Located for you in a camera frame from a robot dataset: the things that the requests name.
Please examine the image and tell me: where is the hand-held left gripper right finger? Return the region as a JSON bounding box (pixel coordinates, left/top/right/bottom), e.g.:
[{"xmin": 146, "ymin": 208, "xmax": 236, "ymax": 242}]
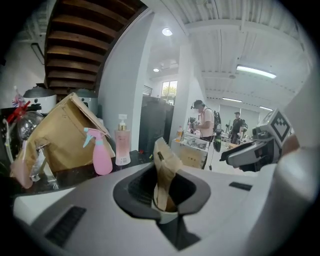
[{"xmin": 164, "ymin": 164, "xmax": 185, "ymax": 213}]

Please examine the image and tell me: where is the black marble vanity counter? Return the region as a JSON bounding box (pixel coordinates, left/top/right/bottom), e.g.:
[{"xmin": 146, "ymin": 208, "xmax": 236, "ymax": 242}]
[{"xmin": 0, "ymin": 149, "xmax": 155, "ymax": 195}]

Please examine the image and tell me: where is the pink tumbler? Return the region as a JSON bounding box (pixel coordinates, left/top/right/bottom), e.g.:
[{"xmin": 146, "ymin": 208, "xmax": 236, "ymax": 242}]
[{"xmin": 9, "ymin": 156, "xmax": 35, "ymax": 190}]

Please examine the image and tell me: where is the white appliance with dark lid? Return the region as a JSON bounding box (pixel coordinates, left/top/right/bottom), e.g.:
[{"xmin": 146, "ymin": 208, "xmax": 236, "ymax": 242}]
[
  {"xmin": 74, "ymin": 88, "xmax": 99, "ymax": 118},
  {"xmin": 22, "ymin": 83, "xmax": 58, "ymax": 116}
]

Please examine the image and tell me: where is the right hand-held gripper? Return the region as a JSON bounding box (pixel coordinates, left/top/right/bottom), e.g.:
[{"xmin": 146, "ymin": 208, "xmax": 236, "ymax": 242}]
[{"xmin": 219, "ymin": 108, "xmax": 293, "ymax": 173}]

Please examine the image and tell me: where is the window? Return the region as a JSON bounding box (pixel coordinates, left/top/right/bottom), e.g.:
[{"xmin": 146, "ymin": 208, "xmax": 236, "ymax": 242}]
[{"xmin": 161, "ymin": 80, "xmax": 179, "ymax": 100}]

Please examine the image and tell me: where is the marble pattern cabinet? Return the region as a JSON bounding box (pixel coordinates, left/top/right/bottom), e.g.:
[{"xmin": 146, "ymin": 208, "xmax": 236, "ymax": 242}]
[{"xmin": 170, "ymin": 129, "xmax": 210, "ymax": 170}]

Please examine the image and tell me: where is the black refrigerator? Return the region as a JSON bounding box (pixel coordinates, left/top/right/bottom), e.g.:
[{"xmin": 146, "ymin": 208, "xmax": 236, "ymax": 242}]
[{"xmin": 138, "ymin": 95, "xmax": 175, "ymax": 156}]

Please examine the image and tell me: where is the red plastic handle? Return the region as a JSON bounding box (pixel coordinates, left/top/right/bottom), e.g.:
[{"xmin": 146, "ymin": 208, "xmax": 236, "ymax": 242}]
[{"xmin": 6, "ymin": 99, "xmax": 31, "ymax": 124}]

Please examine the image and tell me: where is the pink patterned small packet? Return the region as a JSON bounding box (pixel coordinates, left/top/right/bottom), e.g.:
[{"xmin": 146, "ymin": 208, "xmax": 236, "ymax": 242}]
[{"xmin": 11, "ymin": 85, "xmax": 26, "ymax": 106}]

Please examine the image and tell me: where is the large open cardboard box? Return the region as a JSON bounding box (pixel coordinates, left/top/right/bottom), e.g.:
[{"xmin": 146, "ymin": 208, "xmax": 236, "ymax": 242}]
[{"xmin": 15, "ymin": 92, "xmax": 116, "ymax": 174}]

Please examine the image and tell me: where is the pink pump lotion bottle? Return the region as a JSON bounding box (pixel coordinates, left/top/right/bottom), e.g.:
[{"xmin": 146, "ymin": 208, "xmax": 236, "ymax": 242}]
[{"xmin": 114, "ymin": 113, "xmax": 132, "ymax": 167}]

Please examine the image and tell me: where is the white cable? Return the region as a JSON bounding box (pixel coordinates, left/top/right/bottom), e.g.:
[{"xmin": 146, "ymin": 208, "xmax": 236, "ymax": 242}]
[{"xmin": 1, "ymin": 118, "xmax": 14, "ymax": 164}]

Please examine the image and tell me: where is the pink spray bottle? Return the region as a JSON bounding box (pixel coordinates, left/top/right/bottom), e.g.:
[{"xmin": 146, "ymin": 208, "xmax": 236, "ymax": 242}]
[{"xmin": 82, "ymin": 127, "xmax": 114, "ymax": 176}]

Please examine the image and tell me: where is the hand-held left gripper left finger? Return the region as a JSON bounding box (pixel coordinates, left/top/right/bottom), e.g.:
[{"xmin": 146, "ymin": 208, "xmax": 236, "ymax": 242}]
[{"xmin": 152, "ymin": 136, "xmax": 180, "ymax": 211}]

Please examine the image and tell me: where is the large clear plastic bottle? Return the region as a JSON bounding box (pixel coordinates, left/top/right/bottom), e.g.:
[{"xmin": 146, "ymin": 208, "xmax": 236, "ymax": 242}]
[{"xmin": 14, "ymin": 110, "xmax": 45, "ymax": 151}]

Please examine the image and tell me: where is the person's right forearm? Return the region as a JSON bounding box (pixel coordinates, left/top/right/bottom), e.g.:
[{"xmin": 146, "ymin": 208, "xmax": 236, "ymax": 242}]
[{"xmin": 281, "ymin": 133, "xmax": 301, "ymax": 155}]

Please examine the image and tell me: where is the wooden step stool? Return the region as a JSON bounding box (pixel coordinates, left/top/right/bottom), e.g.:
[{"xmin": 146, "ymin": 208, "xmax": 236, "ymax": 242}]
[{"xmin": 43, "ymin": 0, "xmax": 149, "ymax": 96}]

